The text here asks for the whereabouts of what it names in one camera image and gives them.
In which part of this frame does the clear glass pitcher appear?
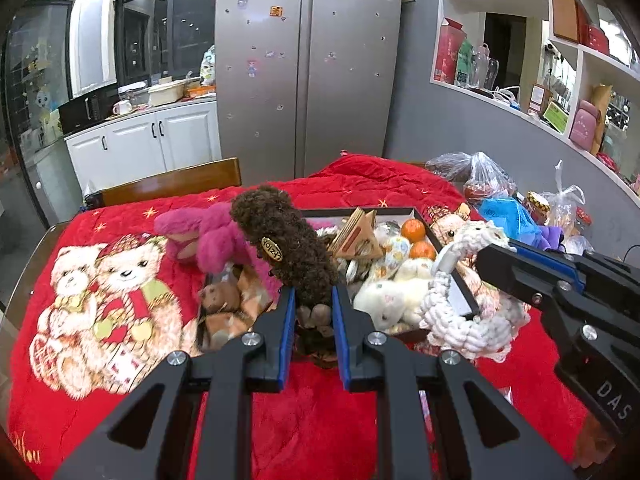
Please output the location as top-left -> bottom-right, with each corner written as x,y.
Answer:
470,44 -> 500,90

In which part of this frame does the clear plastic bag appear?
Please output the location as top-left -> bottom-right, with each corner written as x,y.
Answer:
425,151 -> 518,206

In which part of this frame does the small red box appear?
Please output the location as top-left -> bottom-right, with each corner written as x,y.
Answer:
580,22 -> 611,56

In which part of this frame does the wooden chair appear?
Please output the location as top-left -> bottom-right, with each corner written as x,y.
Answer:
82,157 -> 242,208

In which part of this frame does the glass sliding door with stickers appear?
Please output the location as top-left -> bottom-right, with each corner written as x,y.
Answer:
0,0 -> 76,191

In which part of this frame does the white wall shelf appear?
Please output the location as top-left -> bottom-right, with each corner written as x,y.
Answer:
430,0 -> 640,196

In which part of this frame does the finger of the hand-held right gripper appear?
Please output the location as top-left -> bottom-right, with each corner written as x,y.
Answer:
510,240 -> 587,282
475,243 -> 576,311

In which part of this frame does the dark knitted band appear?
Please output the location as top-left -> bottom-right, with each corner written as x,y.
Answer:
230,185 -> 341,368

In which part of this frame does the white plush rabbit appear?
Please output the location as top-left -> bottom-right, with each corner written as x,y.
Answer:
350,235 -> 438,333

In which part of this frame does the small brown plush bear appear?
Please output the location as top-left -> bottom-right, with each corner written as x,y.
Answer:
197,280 -> 251,351

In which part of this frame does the person's right hand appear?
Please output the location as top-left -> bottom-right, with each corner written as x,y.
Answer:
570,409 -> 619,469

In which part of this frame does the beige triangular packet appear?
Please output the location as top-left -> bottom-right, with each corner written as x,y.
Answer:
235,265 -> 273,318

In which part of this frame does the white kitchen cabinet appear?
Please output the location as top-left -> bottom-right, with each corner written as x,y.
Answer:
65,97 -> 223,191

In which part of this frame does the blue plastic bag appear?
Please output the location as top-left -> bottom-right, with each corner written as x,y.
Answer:
477,196 -> 543,248

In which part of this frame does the jar with checkered lid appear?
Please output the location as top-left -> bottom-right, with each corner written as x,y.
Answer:
522,191 -> 551,221

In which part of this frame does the pink bottle bag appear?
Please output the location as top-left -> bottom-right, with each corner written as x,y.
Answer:
569,100 -> 606,151

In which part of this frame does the white braided scrunchie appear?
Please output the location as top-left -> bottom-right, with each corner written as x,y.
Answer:
419,220 -> 518,361

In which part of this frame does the cream casserole pot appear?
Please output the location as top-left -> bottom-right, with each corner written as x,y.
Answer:
148,81 -> 186,106

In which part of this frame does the tall red gift box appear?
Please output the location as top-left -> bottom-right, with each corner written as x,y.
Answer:
434,19 -> 467,86

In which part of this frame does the brown flat box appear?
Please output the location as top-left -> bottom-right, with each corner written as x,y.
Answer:
551,0 -> 581,43

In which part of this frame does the brown triangular carton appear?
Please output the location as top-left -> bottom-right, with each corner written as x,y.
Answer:
327,207 -> 383,261

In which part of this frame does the clear bag of bread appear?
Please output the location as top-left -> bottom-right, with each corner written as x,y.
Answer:
542,160 -> 586,238

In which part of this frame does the black microwave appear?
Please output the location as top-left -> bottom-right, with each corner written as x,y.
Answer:
59,91 -> 121,135

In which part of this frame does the red printed blanket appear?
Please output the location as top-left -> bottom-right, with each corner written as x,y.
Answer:
7,154 -> 591,480

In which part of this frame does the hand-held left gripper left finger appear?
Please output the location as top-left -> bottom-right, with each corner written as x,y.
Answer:
52,285 -> 297,480

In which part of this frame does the black shallow box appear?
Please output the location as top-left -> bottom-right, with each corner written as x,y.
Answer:
195,204 -> 481,356

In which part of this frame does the green framed sign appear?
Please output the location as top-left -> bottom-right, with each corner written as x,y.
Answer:
542,101 -> 570,133

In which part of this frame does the green paper box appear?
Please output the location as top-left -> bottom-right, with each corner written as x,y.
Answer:
456,40 -> 475,86

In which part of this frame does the silver double-door fridge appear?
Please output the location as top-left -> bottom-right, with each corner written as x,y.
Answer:
215,0 -> 403,181

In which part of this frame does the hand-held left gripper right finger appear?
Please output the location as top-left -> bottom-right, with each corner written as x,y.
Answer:
331,284 -> 576,480

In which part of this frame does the pink plush toy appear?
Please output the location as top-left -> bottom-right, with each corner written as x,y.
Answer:
154,202 -> 281,301

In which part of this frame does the purple cloth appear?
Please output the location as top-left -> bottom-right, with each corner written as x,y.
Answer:
537,225 -> 566,251

